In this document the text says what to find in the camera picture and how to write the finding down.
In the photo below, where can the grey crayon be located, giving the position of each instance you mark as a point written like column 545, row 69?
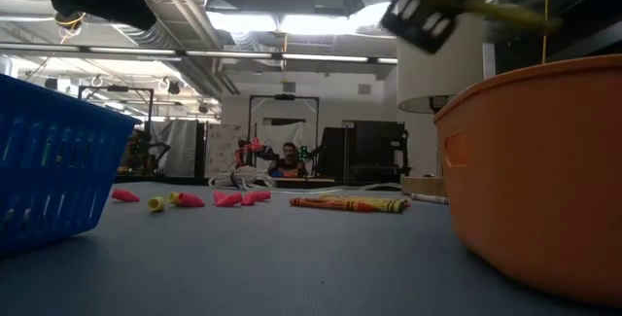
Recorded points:
column 430, row 199

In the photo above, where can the pile of crayons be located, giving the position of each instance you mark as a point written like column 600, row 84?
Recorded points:
column 330, row 204

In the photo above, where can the red robot arm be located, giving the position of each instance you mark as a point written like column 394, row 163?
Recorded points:
column 255, row 147

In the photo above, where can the white shade wooden-base lamp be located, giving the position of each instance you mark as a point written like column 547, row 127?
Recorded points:
column 437, row 78

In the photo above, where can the black cabinet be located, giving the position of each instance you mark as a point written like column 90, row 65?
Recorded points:
column 374, row 150

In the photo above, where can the long ceiling light strip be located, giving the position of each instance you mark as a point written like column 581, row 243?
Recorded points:
column 228, row 54

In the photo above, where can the orange plastic basket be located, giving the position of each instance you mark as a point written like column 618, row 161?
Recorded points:
column 534, row 175

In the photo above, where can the person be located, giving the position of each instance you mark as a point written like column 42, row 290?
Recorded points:
column 138, row 153
column 289, row 165

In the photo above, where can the white hanging sheet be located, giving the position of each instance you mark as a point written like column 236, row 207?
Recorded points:
column 177, row 148

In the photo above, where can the blue plastic basket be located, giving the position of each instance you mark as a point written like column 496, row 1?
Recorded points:
column 53, row 175

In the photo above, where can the white patterned panel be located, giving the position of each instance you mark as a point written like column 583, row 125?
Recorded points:
column 222, row 148

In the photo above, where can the yellow eraser cap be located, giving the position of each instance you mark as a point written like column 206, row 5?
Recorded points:
column 156, row 204
column 172, row 198

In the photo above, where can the blue-grey table mat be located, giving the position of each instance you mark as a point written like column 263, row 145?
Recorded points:
column 272, row 267

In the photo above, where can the grey corrugated duct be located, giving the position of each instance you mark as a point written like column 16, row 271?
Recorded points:
column 160, row 39

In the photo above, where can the black gantry frame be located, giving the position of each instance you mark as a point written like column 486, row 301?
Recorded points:
column 284, row 97

